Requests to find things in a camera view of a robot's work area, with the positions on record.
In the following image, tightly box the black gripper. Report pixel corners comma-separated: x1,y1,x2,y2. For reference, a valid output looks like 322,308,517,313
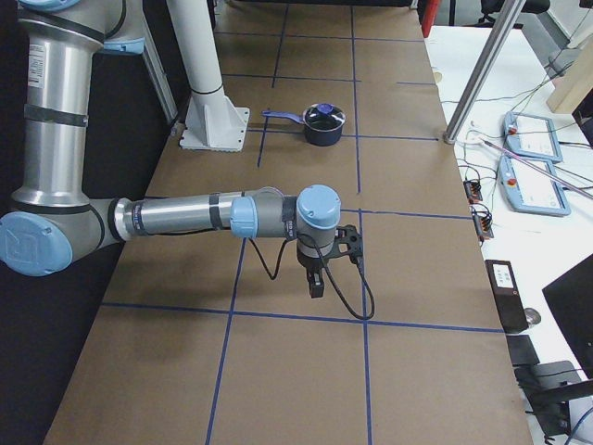
296,240,330,299

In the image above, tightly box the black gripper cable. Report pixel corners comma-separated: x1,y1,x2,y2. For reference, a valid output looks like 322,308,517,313
244,234,376,321

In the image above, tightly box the dark blue saucepan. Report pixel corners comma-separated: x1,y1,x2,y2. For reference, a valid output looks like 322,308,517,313
261,103,347,146

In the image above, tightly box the glass pot lid blue knob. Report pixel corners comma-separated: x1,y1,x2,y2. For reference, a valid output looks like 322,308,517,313
303,103,346,132

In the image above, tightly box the white pedestal column base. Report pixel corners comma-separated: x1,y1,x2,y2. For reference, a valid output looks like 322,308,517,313
167,0,250,152

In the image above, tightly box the teach pendant near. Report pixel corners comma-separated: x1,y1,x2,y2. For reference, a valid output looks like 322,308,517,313
498,155,571,217

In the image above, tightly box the teach pendant far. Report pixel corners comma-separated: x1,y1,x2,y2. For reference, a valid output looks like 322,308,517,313
502,111,563,163

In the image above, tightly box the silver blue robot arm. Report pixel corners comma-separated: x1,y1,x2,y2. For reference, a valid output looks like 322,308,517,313
1,1,351,298

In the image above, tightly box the black stand on desk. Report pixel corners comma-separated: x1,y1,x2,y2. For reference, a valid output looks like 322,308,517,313
506,335,592,444

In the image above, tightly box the long metal rod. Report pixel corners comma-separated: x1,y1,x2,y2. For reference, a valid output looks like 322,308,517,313
481,138,593,200

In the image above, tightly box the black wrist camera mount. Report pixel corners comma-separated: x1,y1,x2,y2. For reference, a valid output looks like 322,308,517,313
327,224,363,267

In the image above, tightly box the black monitor corner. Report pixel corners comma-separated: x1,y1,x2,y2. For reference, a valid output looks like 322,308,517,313
543,266,592,378

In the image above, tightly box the aluminium frame post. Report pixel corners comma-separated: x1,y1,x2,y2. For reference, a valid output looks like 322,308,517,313
443,0,526,145

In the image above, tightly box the teach pendant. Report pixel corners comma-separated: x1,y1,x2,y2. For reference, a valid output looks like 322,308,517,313
498,155,571,217
502,111,563,163

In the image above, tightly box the black box with label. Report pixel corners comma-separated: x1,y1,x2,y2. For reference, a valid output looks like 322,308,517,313
485,260,528,334

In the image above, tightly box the orange black connector board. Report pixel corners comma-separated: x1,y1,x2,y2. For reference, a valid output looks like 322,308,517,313
463,179,483,204

